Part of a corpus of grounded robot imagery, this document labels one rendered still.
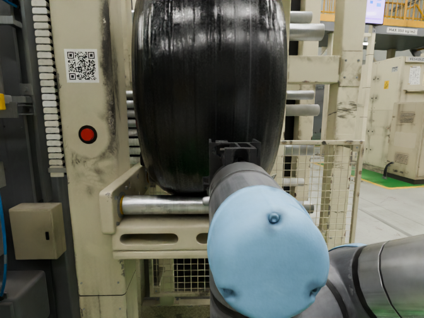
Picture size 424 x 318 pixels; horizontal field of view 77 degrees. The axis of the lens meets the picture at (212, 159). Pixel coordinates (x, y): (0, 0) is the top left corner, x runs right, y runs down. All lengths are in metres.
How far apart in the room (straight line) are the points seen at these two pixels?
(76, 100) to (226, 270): 0.62
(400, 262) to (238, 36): 0.38
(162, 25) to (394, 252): 0.44
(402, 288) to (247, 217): 0.15
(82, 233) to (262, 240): 0.67
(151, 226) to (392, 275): 0.47
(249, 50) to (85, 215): 0.56
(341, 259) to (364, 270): 0.03
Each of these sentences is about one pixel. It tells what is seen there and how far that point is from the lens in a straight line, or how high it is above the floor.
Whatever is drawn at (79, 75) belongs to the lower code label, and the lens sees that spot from 0.72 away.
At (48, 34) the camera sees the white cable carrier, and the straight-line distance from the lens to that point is 0.78.
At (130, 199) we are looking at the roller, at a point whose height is 0.92.
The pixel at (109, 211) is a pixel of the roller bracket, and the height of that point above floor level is 0.91.
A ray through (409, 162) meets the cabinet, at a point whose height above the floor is 0.33.
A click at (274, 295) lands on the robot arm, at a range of 0.18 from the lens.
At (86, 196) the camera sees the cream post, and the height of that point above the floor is 0.90.
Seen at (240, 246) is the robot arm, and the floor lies 1.04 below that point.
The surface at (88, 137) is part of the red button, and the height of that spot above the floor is 1.05.
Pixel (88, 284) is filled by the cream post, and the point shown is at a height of 0.65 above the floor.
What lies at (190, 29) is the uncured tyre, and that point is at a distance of 0.49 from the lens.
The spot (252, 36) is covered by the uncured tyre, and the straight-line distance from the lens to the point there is 0.49.
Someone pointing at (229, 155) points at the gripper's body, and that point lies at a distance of 0.30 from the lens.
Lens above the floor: 1.12
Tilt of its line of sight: 10 degrees down
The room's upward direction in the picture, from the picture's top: straight up
